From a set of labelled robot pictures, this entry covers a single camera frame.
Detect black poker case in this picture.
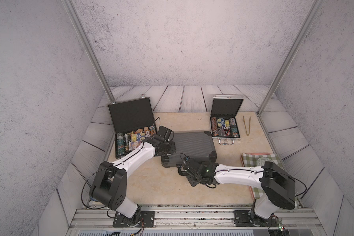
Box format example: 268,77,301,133
107,96,158,159
161,131,217,168

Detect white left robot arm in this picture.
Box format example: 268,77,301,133
89,126,175,224

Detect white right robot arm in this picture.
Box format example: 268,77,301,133
178,156,296,222

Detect small silver poker case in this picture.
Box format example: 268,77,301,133
210,95,244,146

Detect Texas Hold'em card box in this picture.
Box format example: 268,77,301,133
130,132,146,142

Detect purple playing card box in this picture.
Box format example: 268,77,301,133
128,141,143,151

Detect silver trophy cup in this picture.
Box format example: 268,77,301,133
123,133,131,146

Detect green checkered cloth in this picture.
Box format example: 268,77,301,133
241,153,286,200

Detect wooden tongs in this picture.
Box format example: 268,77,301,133
243,116,251,136

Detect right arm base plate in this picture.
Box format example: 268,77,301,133
234,210,278,227

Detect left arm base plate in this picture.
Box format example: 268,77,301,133
113,210,155,228

